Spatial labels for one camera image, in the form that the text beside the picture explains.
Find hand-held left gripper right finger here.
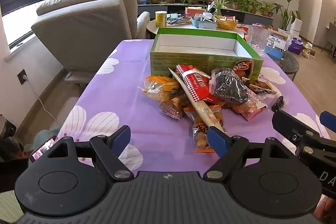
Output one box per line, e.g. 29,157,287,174
205,126,296,180

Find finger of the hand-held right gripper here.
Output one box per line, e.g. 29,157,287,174
320,111,336,133
272,110,323,147

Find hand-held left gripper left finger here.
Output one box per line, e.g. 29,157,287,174
43,126,133,180

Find orange cartoon snack packet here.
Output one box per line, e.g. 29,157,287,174
183,105,227,153

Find pink white snack packet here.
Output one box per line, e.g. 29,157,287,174
231,89,267,122

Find green cardboard box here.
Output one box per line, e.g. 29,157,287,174
150,27,263,79

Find person's right hand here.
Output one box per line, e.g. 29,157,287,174
314,196,336,223

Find small dark wrapped candy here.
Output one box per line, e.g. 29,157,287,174
271,95,286,112

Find purple floral tablecloth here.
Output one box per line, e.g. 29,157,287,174
56,39,336,180

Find brown white snack packet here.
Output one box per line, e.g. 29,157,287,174
241,77,278,95

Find orange packet pink label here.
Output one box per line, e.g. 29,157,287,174
157,97,185,120

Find clear packet dark contents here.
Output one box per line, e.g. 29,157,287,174
209,69,253,104

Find dark round side table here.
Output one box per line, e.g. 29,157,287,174
278,51,300,81

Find red checkered snack packet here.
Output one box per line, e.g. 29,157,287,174
175,64,223,105

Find yellow orange snack packet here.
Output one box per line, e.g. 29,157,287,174
138,75,181,104

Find beige paper bag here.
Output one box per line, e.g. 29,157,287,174
302,42,315,58

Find purple bag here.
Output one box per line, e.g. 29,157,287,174
288,39,303,54

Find white blue carton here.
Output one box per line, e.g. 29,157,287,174
265,34,285,60

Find smartphone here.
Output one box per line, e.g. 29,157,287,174
29,136,57,163

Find glass mug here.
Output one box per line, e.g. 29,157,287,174
247,25,275,56

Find white air purifier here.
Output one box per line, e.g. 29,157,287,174
289,18,302,39

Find large leafy floor plant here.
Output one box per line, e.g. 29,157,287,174
273,0,301,30

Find beige recliner armchair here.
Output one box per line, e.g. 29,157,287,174
31,0,150,83

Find wicker basket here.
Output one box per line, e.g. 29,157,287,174
214,15,238,30

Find blue grey tray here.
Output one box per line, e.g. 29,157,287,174
190,16,218,29

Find round white table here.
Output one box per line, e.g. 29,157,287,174
146,18,252,41

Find yellow can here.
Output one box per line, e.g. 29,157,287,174
155,11,168,28

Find pile of dark sachets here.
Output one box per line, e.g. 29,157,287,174
167,15,191,26

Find orange tissue box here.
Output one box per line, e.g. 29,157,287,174
185,7,205,17

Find dark television console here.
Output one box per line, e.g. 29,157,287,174
138,2,273,26

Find spider plant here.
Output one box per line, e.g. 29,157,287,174
210,0,229,17

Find white cable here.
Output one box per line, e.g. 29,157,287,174
25,77,57,119

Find dark wall socket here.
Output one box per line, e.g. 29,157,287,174
17,69,28,85

